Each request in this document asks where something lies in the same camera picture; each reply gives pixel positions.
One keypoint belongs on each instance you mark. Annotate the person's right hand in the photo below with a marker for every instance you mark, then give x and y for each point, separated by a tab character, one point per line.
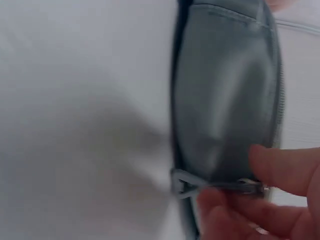
287	220

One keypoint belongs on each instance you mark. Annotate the person's left hand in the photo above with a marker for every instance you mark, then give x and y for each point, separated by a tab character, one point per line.
278	4

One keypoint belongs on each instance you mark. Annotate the person's left fingers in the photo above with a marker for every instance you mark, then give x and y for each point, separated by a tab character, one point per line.
278	4

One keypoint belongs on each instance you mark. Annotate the grey zip pouch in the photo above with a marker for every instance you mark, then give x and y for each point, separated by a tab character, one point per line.
225	100

